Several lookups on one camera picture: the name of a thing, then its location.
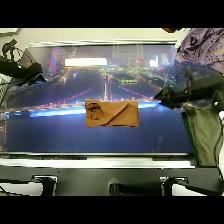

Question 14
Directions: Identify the brown garment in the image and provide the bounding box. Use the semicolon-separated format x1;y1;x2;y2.
84;99;140;129

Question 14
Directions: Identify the green garment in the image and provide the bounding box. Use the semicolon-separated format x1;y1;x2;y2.
181;102;224;168

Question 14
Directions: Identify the purple patterned garment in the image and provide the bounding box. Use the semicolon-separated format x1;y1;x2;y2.
174;28;224;73

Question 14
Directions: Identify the silver frame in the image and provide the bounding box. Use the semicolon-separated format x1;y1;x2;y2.
0;152;224;197

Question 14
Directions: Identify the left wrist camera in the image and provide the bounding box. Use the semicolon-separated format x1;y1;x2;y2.
1;38;18;62

